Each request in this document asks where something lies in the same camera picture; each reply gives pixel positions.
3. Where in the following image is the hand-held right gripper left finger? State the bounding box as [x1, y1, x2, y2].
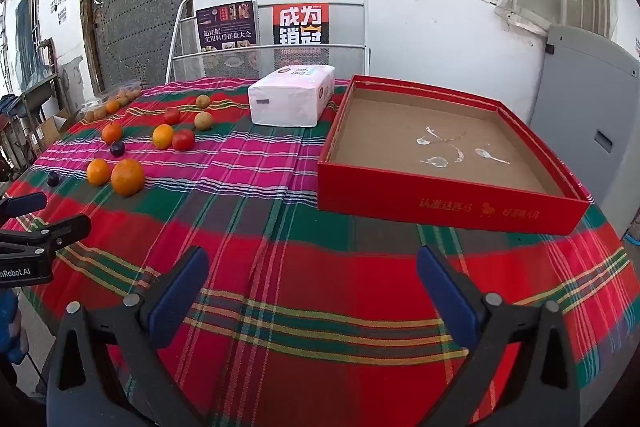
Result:
[46, 246, 210, 427]

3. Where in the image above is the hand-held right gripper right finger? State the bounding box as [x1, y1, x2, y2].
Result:
[416, 246, 581, 427]

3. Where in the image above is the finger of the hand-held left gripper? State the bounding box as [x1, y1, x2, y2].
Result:
[0, 192, 49, 222]
[0, 214, 93, 258]

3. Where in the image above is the large orange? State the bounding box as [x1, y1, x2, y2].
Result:
[110, 158, 146, 197]

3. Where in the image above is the red cardboard box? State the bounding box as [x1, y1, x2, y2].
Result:
[317, 74, 591, 236]

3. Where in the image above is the clear container of brown fruits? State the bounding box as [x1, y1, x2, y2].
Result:
[80, 79, 143, 122]

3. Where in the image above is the person's left hand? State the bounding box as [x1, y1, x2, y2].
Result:
[0, 289, 28, 365]

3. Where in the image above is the cardboard carton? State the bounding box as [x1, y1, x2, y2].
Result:
[30, 114, 71, 148]

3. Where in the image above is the wooden bench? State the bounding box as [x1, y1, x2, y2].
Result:
[0, 72, 61, 172]

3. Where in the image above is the red plaid tablecloth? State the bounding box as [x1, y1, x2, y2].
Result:
[0, 77, 640, 427]

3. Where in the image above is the white pink tissue pack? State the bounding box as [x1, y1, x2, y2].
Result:
[247, 64, 336, 128]

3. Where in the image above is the grey cabinet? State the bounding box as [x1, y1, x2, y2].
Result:
[530, 24, 640, 248]

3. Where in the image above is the purple cookbook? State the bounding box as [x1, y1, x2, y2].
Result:
[195, 0, 261, 80]

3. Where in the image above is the red and black book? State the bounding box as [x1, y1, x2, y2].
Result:
[272, 3, 331, 72]

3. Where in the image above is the white metal mesh rack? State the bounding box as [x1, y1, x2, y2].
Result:
[165, 0, 371, 82]

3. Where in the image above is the narrow wall window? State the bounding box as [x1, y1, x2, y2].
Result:
[12, 0, 43, 82]

